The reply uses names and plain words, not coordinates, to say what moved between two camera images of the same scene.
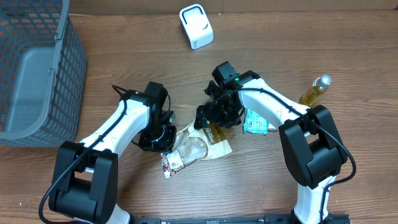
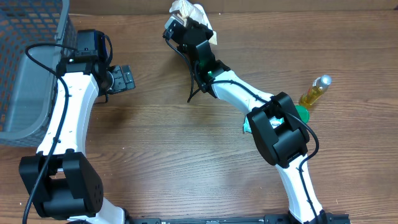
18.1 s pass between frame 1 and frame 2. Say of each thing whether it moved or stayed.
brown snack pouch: moved
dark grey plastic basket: stayed
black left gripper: moved
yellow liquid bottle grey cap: stayed
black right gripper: moved
